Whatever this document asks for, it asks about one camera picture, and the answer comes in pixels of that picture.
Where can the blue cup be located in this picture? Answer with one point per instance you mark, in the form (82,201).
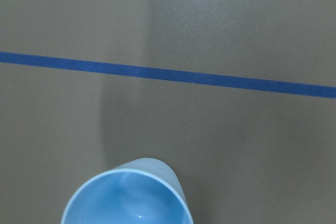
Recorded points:
(145,190)

